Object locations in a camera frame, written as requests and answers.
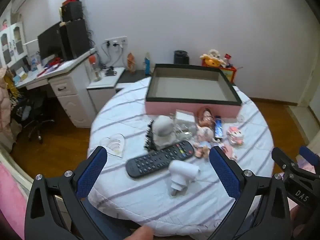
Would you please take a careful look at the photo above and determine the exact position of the person's left hand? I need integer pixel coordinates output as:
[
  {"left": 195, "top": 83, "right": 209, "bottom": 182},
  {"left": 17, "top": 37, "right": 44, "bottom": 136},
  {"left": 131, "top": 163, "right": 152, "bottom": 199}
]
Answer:
[{"left": 124, "top": 226, "right": 155, "bottom": 240}]

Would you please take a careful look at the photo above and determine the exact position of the black computer monitor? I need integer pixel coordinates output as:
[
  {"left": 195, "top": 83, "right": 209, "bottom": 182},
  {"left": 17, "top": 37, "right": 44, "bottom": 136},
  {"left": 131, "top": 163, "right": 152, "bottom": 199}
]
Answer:
[{"left": 37, "top": 21, "right": 67, "bottom": 60}]

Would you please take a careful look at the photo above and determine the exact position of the pink bed sheet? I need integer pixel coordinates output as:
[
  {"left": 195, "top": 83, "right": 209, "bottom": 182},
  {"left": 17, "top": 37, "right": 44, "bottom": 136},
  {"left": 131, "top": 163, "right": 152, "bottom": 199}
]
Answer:
[{"left": 0, "top": 160, "right": 28, "bottom": 230}]

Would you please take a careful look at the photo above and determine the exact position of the pink brick toy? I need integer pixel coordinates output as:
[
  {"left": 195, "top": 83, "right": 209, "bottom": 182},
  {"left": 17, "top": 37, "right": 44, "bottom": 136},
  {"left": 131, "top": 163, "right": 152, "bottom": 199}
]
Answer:
[{"left": 221, "top": 144, "right": 238, "bottom": 161}]

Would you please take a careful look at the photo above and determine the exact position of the white door frame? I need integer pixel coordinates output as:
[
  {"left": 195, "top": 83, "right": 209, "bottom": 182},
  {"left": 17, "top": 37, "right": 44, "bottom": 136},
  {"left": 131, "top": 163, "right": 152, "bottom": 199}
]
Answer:
[{"left": 297, "top": 42, "right": 320, "bottom": 110}]

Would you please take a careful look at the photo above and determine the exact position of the clear bottle with orange cap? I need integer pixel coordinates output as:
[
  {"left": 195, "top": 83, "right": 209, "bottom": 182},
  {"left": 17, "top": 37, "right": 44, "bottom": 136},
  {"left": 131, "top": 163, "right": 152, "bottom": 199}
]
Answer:
[{"left": 89, "top": 54, "right": 102, "bottom": 82}]

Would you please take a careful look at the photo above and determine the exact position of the orange toy crate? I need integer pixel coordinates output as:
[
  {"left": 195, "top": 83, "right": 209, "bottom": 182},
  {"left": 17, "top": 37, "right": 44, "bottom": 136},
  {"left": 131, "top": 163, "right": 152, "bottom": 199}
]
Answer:
[{"left": 202, "top": 56, "right": 237, "bottom": 83}]

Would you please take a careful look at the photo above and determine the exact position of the black computer tower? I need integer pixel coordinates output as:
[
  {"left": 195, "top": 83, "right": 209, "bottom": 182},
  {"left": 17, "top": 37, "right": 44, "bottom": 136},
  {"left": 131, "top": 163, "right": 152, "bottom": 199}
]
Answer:
[{"left": 59, "top": 19, "right": 90, "bottom": 59}]

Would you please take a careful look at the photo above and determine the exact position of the blue and white bag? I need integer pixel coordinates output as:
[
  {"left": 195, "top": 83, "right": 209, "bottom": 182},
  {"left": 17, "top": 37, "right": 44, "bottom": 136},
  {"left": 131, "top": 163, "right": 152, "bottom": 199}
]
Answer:
[{"left": 143, "top": 52, "right": 152, "bottom": 75}]

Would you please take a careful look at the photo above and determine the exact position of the low cabinet with black top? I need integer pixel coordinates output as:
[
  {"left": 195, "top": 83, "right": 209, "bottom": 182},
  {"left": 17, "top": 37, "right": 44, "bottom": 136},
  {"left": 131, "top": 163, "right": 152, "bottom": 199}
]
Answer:
[{"left": 116, "top": 69, "right": 150, "bottom": 90}]

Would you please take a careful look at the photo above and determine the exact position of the black comb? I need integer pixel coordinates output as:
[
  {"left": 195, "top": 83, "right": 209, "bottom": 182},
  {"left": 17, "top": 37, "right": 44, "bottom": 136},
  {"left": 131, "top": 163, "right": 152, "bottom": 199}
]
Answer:
[{"left": 143, "top": 120, "right": 155, "bottom": 152}]

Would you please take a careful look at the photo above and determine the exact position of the white desk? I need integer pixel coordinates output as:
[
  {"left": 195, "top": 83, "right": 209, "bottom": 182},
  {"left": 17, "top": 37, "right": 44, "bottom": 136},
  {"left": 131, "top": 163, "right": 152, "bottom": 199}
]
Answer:
[{"left": 14, "top": 47, "right": 97, "bottom": 128}]

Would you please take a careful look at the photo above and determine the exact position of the pink coat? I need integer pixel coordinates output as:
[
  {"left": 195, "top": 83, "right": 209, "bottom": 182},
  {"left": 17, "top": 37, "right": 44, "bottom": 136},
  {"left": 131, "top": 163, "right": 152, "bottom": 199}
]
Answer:
[{"left": 0, "top": 67, "right": 22, "bottom": 153}]

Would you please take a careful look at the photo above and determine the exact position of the pink box with black rim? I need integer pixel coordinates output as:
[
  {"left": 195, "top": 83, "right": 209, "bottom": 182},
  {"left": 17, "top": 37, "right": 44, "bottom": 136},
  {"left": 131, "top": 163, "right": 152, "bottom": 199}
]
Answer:
[{"left": 144, "top": 64, "right": 242, "bottom": 118}]

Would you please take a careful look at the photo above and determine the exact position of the white wall socket strip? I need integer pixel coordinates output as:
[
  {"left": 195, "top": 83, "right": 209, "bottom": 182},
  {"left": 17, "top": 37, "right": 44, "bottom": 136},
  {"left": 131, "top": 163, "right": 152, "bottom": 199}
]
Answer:
[{"left": 104, "top": 37, "right": 128, "bottom": 48}]

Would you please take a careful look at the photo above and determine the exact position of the red cloth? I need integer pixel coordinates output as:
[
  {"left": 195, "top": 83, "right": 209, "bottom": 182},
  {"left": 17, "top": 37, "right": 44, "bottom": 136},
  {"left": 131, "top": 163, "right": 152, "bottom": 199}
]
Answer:
[{"left": 45, "top": 57, "right": 62, "bottom": 68}]

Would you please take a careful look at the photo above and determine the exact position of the plush toy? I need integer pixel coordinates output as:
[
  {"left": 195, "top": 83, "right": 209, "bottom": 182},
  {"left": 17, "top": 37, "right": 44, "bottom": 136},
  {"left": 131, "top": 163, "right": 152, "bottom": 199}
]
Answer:
[{"left": 200, "top": 49, "right": 225, "bottom": 67}]

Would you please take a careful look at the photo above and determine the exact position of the white side cabinet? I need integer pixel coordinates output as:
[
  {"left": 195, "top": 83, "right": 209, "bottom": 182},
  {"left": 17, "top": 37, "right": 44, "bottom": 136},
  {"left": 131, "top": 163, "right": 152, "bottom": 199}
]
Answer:
[{"left": 87, "top": 67, "right": 125, "bottom": 114}]

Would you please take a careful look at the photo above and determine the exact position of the black office chair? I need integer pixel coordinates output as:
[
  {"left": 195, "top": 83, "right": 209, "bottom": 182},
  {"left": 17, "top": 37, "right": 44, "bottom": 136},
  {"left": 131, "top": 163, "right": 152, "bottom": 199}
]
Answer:
[{"left": 12, "top": 97, "right": 55, "bottom": 143}]

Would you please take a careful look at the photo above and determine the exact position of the white cable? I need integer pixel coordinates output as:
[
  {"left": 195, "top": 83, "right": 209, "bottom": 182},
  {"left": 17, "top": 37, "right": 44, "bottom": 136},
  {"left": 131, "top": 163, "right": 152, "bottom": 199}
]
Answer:
[{"left": 110, "top": 44, "right": 125, "bottom": 67}]

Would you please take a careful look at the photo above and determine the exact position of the white glass-door cabinet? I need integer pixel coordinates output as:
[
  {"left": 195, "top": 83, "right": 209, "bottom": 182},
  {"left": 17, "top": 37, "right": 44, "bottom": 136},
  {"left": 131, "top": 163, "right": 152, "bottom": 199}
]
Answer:
[{"left": 0, "top": 21, "right": 27, "bottom": 68}]

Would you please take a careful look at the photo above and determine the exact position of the black remote control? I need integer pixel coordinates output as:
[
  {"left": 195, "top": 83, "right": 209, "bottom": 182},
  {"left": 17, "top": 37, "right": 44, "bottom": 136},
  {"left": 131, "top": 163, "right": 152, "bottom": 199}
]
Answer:
[{"left": 125, "top": 141, "right": 195, "bottom": 179}]

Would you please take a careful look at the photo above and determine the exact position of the striped white tablecloth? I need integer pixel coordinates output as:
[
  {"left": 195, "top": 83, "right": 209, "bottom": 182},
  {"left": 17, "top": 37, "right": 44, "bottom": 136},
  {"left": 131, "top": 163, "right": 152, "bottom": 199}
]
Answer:
[{"left": 87, "top": 76, "right": 275, "bottom": 237}]

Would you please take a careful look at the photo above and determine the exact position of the black cable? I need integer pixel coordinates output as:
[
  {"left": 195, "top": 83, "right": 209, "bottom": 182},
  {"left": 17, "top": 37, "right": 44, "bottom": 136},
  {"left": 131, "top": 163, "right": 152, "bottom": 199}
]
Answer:
[{"left": 101, "top": 42, "right": 112, "bottom": 67}]

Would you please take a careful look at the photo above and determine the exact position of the small pink cat toy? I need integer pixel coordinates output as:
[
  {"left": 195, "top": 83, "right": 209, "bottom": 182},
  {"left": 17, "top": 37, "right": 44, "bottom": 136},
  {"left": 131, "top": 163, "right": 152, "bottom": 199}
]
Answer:
[{"left": 226, "top": 126, "right": 244, "bottom": 145}]

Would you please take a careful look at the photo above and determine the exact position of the blue rectangular bar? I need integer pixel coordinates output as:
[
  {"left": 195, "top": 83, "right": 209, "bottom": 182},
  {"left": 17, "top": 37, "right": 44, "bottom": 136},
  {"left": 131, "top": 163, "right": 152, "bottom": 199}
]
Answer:
[{"left": 214, "top": 116, "right": 224, "bottom": 139}]

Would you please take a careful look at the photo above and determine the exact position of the white astronaut figurine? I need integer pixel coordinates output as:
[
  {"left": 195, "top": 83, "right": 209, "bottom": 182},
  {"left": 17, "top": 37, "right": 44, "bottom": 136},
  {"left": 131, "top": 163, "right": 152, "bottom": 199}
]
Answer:
[{"left": 152, "top": 115, "right": 177, "bottom": 152}]

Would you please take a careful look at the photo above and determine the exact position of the black kettle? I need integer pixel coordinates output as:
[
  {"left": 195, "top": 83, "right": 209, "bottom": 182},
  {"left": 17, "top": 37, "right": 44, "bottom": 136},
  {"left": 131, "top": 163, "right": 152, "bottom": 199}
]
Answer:
[{"left": 174, "top": 50, "right": 189, "bottom": 65}]

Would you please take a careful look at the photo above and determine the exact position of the person's blue jeans leg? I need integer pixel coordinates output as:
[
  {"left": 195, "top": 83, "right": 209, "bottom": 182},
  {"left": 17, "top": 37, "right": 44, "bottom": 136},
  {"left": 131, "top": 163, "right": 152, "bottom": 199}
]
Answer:
[{"left": 81, "top": 197, "right": 133, "bottom": 240}]

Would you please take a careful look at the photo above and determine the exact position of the small doll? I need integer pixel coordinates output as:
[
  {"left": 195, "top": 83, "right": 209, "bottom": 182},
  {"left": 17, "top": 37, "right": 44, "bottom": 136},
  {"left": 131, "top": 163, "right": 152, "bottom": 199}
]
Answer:
[{"left": 194, "top": 107, "right": 216, "bottom": 159}]

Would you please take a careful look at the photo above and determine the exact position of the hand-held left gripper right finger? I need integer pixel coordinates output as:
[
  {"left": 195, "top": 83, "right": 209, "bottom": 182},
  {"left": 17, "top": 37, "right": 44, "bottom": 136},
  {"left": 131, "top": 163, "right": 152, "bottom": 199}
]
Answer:
[{"left": 209, "top": 146, "right": 292, "bottom": 240}]

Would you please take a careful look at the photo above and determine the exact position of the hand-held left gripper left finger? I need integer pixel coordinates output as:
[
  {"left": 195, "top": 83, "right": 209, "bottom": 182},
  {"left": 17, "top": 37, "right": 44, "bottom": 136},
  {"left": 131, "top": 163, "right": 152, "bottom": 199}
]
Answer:
[{"left": 24, "top": 146, "right": 108, "bottom": 240}]

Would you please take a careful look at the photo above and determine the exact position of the orange snack bag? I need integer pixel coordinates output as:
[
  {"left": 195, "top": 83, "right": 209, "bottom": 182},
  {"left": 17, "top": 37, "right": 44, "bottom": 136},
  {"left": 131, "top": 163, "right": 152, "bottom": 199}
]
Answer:
[{"left": 127, "top": 52, "right": 137, "bottom": 74}]

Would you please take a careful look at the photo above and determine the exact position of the small white box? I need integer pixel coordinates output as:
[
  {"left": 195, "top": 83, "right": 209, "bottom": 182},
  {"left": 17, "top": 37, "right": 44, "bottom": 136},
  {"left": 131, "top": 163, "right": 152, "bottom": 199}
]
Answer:
[{"left": 175, "top": 109, "right": 196, "bottom": 123}]

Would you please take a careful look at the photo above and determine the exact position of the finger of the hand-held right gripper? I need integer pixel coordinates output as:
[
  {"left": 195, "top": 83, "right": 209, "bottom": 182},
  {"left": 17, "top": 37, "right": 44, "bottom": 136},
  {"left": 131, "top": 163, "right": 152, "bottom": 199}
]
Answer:
[
  {"left": 272, "top": 147, "right": 300, "bottom": 180},
  {"left": 299, "top": 146, "right": 320, "bottom": 174}
]

